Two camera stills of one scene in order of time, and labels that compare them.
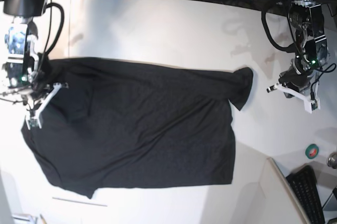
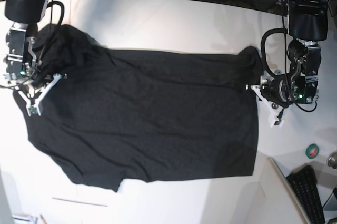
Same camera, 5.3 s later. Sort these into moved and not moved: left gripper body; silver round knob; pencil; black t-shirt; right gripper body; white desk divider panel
Moved: black t-shirt; right gripper body
Not moved: pencil; left gripper body; silver round knob; white desk divider panel
